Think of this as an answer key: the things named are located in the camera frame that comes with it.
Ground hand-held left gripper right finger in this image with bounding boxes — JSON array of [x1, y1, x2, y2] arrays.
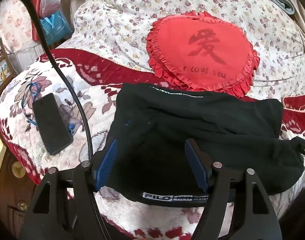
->
[[184, 139, 283, 240]]

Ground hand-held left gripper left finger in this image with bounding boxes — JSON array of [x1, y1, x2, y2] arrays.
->
[[19, 137, 118, 240]]

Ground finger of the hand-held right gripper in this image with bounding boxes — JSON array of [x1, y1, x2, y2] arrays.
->
[[291, 136, 305, 161]]

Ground black pants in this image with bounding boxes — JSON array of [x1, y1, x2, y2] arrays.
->
[[94, 82, 305, 208]]

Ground black smartphone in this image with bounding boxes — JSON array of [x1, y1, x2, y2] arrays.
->
[[32, 92, 73, 156]]

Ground wooden cabinet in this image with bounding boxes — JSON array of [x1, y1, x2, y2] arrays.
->
[[0, 125, 40, 230]]

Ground red heart-shaped frilled pillow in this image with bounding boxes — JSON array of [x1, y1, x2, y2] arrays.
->
[[146, 10, 260, 98]]

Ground red and white patterned blanket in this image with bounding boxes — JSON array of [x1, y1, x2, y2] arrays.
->
[[0, 49, 305, 240]]

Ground floral quilt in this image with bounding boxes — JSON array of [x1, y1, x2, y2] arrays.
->
[[54, 0, 305, 100]]

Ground framed picture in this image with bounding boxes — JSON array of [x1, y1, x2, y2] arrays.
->
[[0, 45, 18, 100]]

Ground blue bag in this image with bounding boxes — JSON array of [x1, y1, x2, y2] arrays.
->
[[40, 10, 73, 49]]

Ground grey cloth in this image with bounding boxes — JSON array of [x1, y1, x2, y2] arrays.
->
[[254, 0, 296, 15]]

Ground floral cushion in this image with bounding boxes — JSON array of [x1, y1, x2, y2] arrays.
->
[[0, 0, 47, 65]]

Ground clear plastic bag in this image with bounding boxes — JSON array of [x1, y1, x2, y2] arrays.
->
[[40, 0, 65, 18]]

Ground blue lanyard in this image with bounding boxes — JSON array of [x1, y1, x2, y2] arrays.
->
[[21, 82, 74, 135]]

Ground black cable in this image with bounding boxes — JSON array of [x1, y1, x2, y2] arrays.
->
[[8, 0, 94, 165]]

